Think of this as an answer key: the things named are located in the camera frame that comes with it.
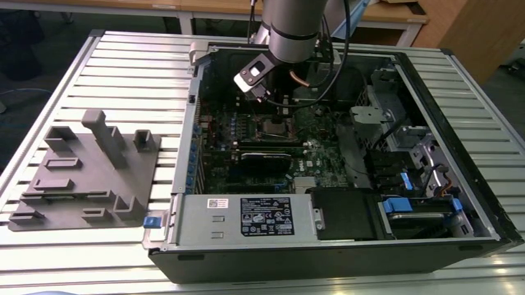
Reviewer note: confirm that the black PC case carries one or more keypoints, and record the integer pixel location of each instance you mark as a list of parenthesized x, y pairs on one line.
[(288, 267)]

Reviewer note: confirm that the black graphics card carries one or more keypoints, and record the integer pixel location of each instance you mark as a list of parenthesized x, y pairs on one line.
[(267, 166)]

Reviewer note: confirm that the CPU socket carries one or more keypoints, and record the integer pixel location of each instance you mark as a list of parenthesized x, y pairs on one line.
[(276, 139)]

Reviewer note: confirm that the hard disk in blue carrier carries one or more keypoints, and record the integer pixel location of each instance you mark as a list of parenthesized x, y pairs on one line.
[(397, 205)]

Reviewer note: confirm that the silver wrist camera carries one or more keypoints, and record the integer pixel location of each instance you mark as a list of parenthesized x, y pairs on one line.
[(252, 73)]

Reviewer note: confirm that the silver chipset heatsink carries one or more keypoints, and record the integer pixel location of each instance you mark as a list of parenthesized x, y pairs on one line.
[(305, 182)]

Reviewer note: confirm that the grey parts rack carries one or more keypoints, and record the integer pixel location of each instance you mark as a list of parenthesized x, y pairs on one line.
[(94, 184)]

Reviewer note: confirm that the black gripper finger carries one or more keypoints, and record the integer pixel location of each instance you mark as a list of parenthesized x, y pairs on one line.
[(276, 115), (283, 115)]

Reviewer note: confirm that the white barcode sticker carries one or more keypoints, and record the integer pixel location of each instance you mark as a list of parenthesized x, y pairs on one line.
[(217, 203)]

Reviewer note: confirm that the wooden desk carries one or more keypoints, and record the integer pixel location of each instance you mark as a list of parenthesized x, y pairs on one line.
[(403, 17)]

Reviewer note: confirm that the green motherboard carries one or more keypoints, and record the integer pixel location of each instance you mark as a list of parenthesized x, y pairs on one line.
[(324, 159)]

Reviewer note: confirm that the blue case latch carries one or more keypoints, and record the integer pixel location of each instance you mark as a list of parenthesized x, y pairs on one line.
[(152, 222)]

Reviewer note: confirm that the silver metal bracket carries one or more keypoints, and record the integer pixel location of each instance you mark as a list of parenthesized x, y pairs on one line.
[(367, 118)]

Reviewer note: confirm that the black label sticker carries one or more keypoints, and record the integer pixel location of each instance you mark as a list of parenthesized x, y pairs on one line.
[(267, 216)]

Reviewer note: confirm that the black chair base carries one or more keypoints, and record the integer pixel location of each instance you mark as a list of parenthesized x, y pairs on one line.
[(512, 64)]

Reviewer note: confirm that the grey power supply unit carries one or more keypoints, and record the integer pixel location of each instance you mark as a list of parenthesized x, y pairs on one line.
[(197, 224)]

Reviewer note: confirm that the black RAM slot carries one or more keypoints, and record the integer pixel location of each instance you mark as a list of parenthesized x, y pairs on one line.
[(269, 142)]

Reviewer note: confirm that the metal drive cage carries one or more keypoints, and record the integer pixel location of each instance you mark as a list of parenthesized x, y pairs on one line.
[(380, 95)]

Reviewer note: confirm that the wooden cabinet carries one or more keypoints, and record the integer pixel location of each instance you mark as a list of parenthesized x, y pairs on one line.
[(472, 30)]

